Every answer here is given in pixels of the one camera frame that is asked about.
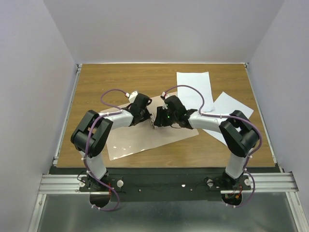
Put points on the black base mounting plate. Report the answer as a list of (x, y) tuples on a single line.
[(167, 184)]

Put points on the beige paper folder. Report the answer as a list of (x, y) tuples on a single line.
[(125, 140)]

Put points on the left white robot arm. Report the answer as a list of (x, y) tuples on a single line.
[(91, 134)]

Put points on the metal folder clip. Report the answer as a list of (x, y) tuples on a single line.
[(152, 119)]

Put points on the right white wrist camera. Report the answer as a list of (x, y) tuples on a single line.
[(164, 95)]

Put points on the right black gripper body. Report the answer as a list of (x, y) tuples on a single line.
[(164, 117)]

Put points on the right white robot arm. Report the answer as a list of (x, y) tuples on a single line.
[(241, 136)]

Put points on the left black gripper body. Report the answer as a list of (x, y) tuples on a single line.
[(145, 114)]

